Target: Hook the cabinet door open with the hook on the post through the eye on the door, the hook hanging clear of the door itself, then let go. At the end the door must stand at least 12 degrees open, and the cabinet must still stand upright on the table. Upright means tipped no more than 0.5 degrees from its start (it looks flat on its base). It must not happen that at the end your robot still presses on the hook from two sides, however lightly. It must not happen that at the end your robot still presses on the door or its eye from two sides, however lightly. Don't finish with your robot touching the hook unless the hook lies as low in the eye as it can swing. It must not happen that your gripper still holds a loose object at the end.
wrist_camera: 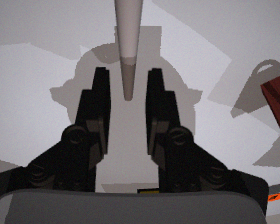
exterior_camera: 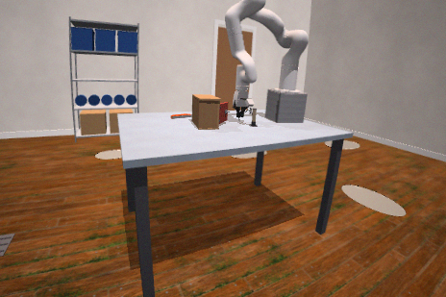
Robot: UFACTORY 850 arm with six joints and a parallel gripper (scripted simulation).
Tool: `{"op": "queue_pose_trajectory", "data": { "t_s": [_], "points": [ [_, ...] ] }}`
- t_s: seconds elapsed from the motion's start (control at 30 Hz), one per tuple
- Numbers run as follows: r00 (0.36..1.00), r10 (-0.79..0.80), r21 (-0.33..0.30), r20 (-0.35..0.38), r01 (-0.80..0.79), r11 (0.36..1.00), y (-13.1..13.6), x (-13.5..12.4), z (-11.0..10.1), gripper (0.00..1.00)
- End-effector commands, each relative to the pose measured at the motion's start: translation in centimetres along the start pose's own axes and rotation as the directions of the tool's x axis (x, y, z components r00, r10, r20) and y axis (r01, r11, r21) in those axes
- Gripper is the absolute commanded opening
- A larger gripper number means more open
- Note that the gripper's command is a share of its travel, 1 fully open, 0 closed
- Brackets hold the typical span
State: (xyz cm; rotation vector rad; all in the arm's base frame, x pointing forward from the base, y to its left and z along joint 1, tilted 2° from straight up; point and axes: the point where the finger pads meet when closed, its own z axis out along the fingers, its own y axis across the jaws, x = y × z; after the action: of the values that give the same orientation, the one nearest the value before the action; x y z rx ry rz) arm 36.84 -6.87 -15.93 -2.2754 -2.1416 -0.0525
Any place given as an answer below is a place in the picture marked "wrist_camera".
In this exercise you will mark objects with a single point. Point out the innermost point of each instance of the brown wooden cabinet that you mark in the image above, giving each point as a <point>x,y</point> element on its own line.
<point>271,92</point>

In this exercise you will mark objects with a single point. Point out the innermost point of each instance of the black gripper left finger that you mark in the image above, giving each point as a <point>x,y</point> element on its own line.
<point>67,162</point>

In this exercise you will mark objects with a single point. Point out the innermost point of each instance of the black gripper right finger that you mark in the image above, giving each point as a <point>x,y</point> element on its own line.
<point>187,165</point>

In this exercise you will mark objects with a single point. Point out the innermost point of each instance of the grey rod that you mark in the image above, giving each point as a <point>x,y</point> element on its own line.
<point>128,20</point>

